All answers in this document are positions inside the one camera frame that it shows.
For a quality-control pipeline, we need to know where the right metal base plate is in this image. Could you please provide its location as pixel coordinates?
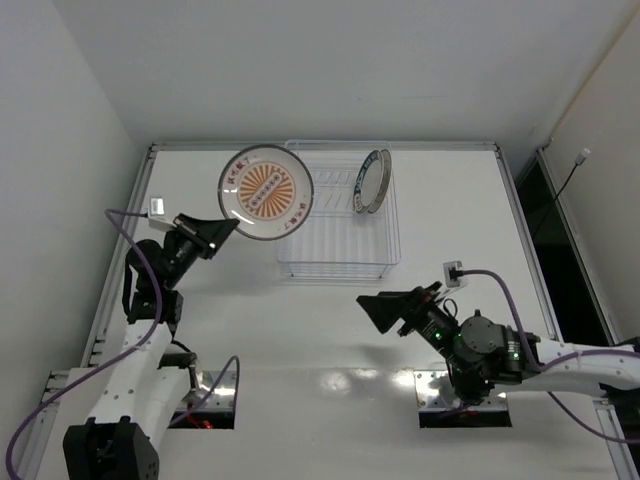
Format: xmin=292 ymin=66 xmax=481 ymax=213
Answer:
xmin=413 ymin=370 xmax=509 ymax=413

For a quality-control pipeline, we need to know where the metal base plate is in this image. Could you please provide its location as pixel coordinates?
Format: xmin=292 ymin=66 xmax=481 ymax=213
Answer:
xmin=175 ymin=370 xmax=237 ymax=414
xmin=413 ymin=370 xmax=509 ymax=413

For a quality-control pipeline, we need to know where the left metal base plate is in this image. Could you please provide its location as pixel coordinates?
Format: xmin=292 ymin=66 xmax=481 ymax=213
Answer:
xmin=175 ymin=370 xmax=237 ymax=414

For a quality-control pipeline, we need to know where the aluminium frame rail right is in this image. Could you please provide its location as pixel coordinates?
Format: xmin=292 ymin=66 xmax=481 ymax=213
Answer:
xmin=495 ymin=146 xmax=563 ymax=341

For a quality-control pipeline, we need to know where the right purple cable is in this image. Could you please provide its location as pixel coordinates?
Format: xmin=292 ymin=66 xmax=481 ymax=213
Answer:
xmin=462 ymin=268 xmax=640 ymax=444

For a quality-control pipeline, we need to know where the aluminium frame rail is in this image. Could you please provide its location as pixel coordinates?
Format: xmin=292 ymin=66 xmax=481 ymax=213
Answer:
xmin=79 ymin=143 xmax=157 ymax=366
xmin=495 ymin=146 xmax=563 ymax=341
xmin=150 ymin=139 xmax=499 ymax=152

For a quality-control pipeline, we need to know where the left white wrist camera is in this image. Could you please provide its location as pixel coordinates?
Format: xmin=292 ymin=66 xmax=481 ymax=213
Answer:
xmin=146 ymin=197 xmax=175 ymax=233

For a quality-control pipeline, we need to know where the aluminium frame rail left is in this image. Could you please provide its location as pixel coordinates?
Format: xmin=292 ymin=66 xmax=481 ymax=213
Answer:
xmin=79 ymin=143 xmax=157 ymax=366

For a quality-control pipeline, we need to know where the sunburst pattern plate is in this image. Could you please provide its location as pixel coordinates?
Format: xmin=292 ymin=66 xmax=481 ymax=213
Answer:
xmin=218 ymin=144 xmax=315 ymax=241

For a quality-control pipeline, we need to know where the aluminium frame rail back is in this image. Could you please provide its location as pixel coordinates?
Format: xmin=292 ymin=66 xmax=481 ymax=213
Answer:
xmin=150 ymin=139 xmax=499 ymax=152

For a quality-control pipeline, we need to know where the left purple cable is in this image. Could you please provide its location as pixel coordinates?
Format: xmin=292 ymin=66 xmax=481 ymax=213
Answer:
xmin=3 ymin=208 xmax=240 ymax=479

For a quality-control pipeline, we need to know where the white plate floral emblem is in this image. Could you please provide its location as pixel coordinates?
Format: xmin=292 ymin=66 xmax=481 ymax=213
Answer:
xmin=368 ymin=149 xmax=392 ymax=214

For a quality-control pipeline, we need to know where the black cable white plug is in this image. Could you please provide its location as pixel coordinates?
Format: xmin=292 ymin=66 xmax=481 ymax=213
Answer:
xmin=532 ymin=148 xmax=591 ymax=239

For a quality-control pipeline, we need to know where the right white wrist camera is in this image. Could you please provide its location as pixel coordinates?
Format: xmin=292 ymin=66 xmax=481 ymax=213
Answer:
xmin=443 ymin=260 xmax=468 ymax=289

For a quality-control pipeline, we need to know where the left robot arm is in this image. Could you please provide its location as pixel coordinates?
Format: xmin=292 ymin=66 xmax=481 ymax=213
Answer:
xmin=63 ymin=214 xmax=239 ymax=479

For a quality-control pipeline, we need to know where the purple cable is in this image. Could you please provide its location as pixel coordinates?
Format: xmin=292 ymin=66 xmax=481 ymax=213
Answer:
xmin=462 ymin=268 xmax=640 ymax=444
xmin=3 ymin=208 xmax=240 ymax=479

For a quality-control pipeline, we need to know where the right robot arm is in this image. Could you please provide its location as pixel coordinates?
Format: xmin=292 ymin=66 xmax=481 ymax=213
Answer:
xmin=356 ymin=283 xmax=639 ymax=405

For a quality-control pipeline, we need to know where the white wire dish rack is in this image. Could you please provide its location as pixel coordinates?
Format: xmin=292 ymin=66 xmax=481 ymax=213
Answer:
xmin=276 ymin=139 xmax=401 ymax=282

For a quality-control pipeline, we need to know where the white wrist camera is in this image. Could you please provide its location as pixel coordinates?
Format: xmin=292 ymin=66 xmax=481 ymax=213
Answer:
xmin=443 ymin=260 xmax=468 ymax=289
xmin=146 ymin=197 xmax=175 ymax=233

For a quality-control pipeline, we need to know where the green rim lettered plate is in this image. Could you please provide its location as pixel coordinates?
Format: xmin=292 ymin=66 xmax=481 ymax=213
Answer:
xmin=353 ymin=150 xmax=383 ymax=213

